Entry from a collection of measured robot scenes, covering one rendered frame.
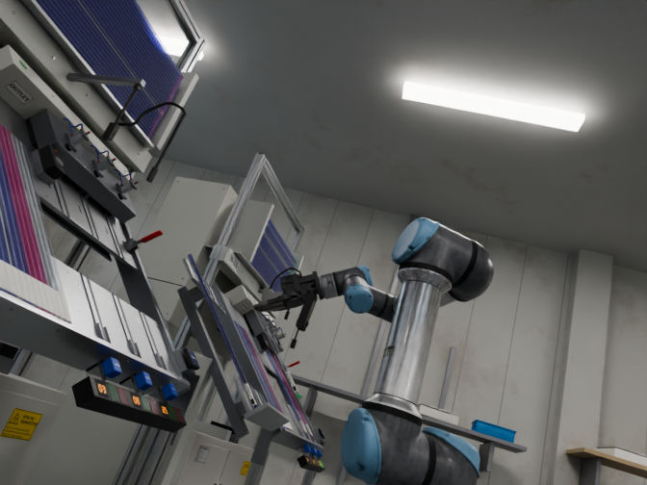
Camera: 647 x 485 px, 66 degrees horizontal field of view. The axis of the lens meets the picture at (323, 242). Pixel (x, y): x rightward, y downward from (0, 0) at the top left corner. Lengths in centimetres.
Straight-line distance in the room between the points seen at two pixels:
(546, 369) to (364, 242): 209
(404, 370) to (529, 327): 422
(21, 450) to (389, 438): 88
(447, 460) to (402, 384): 15
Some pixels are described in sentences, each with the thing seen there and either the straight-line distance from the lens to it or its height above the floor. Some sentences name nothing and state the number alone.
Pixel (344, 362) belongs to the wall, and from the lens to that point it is 485.
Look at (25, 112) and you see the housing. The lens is 144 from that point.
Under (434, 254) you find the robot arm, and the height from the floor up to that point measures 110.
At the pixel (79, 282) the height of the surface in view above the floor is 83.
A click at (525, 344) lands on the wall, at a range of 511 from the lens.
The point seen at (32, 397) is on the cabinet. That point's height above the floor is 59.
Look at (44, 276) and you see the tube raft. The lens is 98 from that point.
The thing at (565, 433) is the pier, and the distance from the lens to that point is 489.
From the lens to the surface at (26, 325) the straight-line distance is 89.
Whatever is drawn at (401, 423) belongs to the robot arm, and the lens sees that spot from 96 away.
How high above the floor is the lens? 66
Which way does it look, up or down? 23 degrees up
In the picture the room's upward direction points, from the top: 19 degrees clockwise
